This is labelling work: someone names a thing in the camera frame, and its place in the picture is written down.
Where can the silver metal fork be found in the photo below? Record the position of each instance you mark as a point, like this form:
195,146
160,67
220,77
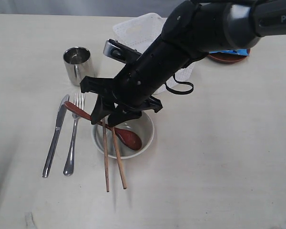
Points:
79,101

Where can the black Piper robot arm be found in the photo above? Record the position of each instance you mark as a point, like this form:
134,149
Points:
193,30

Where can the wooden chopstick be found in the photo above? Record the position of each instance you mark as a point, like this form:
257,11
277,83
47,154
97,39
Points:
118,156
106,167

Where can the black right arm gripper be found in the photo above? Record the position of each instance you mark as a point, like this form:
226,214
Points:
123,97

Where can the grey backdrop curtain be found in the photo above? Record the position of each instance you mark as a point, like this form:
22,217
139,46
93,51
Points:
108,8

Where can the dark brown round plate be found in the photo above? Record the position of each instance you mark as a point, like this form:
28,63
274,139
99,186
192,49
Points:
226,58

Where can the silver foil packet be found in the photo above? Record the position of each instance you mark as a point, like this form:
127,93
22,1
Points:
78,64

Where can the silver table knife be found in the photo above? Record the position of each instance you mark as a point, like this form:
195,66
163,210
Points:
59,121

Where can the white floral ceramic bowl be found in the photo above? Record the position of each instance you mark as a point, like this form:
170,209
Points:
143,127

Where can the white perforated plastic basket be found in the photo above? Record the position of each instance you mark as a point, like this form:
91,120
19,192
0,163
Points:
138,33

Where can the brown wooden spoon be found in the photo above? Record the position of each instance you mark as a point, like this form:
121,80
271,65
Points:
127,137

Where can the blue chips snack bag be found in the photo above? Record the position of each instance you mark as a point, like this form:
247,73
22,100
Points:
240,52

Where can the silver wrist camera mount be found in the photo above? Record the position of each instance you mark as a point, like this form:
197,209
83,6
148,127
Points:
119,52

